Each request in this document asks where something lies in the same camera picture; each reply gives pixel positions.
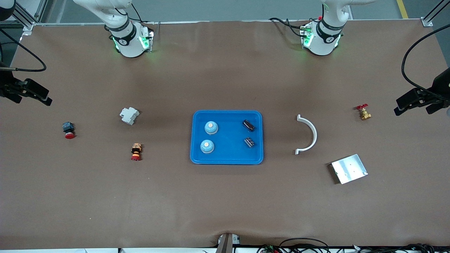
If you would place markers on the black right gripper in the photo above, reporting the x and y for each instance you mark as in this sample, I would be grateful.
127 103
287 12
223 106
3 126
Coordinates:
7 88

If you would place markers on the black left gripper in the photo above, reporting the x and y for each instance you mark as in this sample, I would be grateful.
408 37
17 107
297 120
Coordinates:
440 86

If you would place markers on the tall brown electrolytic capacitor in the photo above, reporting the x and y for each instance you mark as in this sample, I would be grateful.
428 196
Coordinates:
248 125

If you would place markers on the short capacitor with white print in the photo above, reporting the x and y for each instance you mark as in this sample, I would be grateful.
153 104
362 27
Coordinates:
249 142

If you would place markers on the light blue call bell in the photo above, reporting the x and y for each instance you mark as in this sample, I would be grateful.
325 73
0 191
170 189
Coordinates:
211 127
207 146

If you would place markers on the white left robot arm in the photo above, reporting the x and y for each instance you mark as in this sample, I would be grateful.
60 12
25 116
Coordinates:
323 38

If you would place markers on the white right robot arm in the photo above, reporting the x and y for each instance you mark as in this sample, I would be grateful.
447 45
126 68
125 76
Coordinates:
126 38

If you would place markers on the blue plastic tray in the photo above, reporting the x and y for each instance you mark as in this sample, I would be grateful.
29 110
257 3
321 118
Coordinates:
228 154

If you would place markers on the silver metal power supply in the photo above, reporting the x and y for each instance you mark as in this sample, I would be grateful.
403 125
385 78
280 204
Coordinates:
349 168

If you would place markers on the white circuit breaker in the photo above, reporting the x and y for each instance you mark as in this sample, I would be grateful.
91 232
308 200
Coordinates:
129 116

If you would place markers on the white curved pipe clamp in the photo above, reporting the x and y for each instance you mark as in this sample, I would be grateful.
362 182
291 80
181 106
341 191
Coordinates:
314 135

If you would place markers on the red yellow emergency stop button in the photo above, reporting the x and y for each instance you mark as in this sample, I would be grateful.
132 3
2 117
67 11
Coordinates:
136 151

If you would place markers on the red button black switch block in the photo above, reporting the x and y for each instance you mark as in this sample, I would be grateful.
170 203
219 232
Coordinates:
69 130

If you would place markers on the aluminium frame post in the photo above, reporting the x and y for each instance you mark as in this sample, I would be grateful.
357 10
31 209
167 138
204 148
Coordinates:
427 21
24 15

